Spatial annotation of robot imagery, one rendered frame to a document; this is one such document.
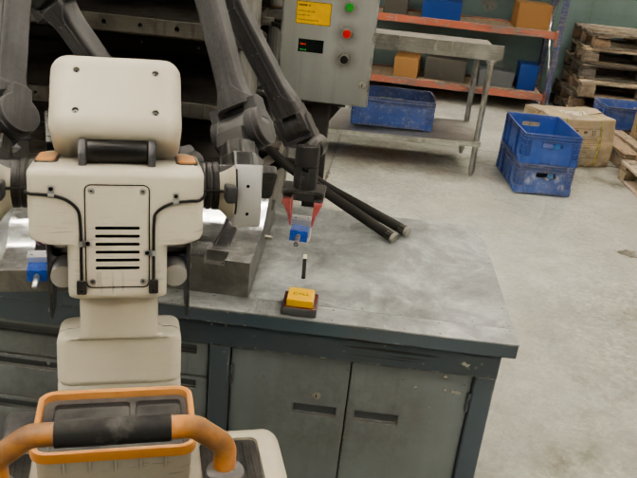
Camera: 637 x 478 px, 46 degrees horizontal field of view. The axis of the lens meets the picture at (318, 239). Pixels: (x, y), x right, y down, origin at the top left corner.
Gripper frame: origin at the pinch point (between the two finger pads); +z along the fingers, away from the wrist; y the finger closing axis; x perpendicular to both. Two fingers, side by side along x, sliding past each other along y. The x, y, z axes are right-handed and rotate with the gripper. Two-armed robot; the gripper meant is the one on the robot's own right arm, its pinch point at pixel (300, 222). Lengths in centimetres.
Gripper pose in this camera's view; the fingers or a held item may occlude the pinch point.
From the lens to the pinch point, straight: 181.4
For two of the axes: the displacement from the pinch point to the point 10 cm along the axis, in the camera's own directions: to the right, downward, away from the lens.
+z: -1.0, 9.2, 3.8
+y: -9.9, -1.2, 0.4
